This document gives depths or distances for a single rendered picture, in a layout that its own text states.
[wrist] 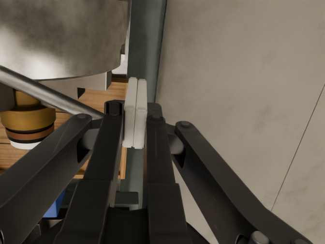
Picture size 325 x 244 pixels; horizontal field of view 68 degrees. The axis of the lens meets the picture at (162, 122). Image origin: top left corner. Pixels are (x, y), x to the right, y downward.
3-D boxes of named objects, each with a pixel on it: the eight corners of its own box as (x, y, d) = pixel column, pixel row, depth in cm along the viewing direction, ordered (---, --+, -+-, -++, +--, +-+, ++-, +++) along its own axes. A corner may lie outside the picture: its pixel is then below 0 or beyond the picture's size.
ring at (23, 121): (-22, 91, 34) (-10, 146, 38) (47, 95, 36) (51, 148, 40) (7, 74, 43) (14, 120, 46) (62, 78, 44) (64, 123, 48)
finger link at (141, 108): (135, 110, 15) (147, 111, 15) (138, 78, 22) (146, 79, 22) (133, 149, 17) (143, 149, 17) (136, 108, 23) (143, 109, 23)
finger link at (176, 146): (146, 133, 14) (195, 137, 15) (145, 101, 19) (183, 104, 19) (143, 154, 15) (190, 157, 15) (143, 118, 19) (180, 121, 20)
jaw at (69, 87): (31, 35, 34) (116, 46, 34) (47, 32, 38) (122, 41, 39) (38, 107, 38) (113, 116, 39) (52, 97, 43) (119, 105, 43)
